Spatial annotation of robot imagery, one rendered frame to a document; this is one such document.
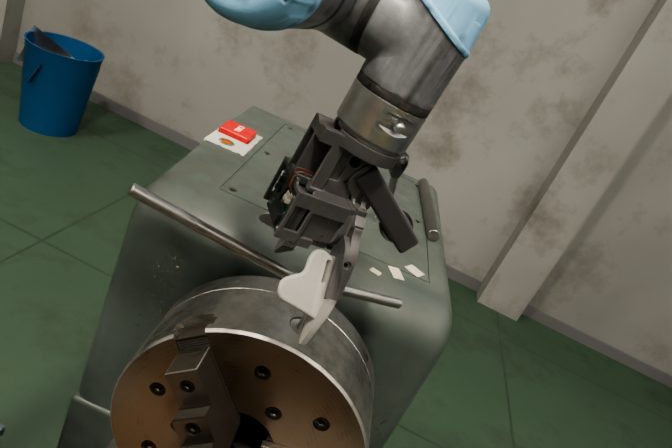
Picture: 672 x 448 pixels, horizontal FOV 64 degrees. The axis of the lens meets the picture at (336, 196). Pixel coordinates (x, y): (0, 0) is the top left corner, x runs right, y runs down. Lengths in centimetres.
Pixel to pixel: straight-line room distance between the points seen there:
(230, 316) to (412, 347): 27
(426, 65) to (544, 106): 325
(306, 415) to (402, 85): 39
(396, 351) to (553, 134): 307
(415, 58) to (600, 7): 328
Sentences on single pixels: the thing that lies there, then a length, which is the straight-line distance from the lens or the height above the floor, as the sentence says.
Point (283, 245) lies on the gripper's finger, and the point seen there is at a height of 130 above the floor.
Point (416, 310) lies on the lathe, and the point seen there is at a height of 124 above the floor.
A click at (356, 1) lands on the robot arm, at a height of 159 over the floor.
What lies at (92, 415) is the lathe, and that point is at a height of 85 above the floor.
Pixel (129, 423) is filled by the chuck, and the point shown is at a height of 104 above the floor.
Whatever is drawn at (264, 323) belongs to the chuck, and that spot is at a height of 124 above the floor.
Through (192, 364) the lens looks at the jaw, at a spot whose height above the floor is 119.
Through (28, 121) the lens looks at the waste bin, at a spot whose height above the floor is 5.
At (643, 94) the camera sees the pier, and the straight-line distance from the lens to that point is 364.
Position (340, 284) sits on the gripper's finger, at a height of 135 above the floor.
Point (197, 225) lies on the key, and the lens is 52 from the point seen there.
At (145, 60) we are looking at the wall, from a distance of 425.
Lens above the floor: 161
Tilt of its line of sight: 21 degrees down
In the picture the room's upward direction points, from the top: 25 degrees clockwise
